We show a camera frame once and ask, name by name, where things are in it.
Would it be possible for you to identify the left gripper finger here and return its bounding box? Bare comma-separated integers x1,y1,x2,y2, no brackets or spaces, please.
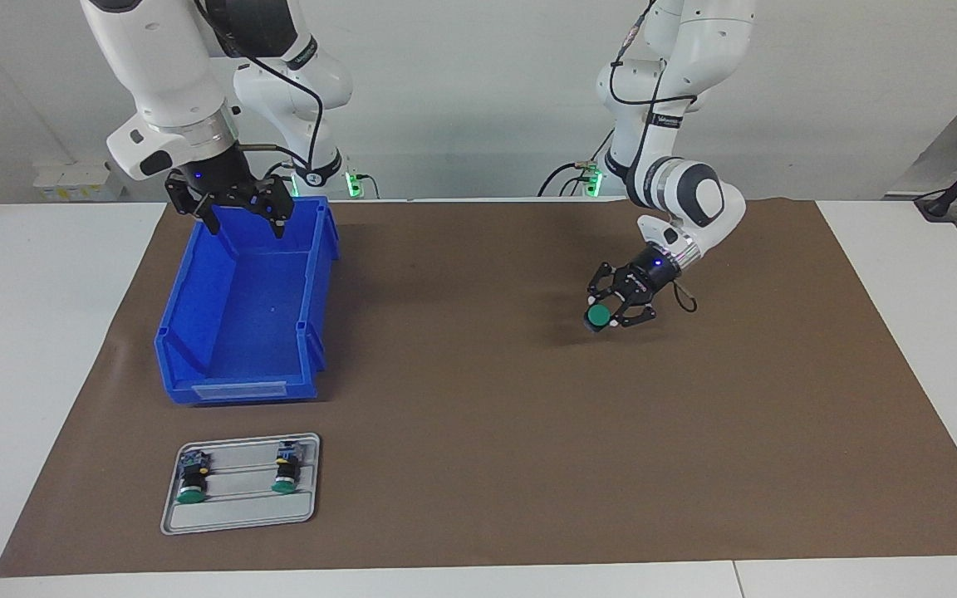
610,301,658,331
586,262,631,304

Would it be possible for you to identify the green push button yellow mark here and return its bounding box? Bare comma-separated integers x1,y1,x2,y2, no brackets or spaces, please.
175,448,211,505

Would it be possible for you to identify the blue plastic storage bin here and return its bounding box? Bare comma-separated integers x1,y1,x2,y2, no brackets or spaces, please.
153,196,340,406

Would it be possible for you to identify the brown table mat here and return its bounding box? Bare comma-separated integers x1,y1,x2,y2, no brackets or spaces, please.
0,198,957,578

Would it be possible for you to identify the grey metal tray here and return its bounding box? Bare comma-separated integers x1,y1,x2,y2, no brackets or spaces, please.
160,433,321,536

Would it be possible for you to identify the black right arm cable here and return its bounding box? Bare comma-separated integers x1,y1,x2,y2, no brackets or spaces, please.
196,0,326,200

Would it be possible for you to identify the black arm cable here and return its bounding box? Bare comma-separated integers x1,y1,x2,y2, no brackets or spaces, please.
196,0,326,200
603,0,699,315

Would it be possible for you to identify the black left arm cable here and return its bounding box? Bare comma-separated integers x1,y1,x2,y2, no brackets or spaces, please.
603,0,699,315

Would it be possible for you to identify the black base cable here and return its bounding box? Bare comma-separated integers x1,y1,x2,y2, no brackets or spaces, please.
538,129,616,198

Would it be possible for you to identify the white wall socket box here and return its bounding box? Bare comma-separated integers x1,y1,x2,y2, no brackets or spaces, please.
34,162,126,203

